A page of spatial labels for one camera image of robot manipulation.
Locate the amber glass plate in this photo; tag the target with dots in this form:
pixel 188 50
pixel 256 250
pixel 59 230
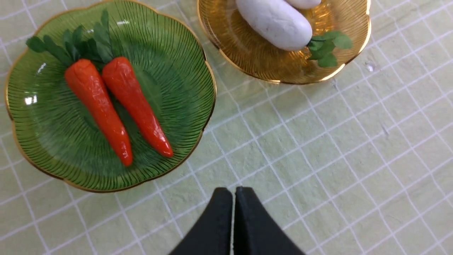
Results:
pixel 253 55

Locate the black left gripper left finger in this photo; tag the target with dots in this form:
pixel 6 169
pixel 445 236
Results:
pixel 211 233

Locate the white radish with leaves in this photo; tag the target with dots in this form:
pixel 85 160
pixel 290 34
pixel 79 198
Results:
pixel 286 28

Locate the green checkered tablecloth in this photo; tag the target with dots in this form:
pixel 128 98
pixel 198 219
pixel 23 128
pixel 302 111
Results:
pixel 358 165

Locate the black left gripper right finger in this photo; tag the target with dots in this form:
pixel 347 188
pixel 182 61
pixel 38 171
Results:
pixel 255 231

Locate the orange carrot with leaves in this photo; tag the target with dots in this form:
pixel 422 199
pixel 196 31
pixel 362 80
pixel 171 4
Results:
pixel 83 78

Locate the green glass plate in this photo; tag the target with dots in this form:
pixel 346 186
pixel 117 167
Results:
pixel 110 96

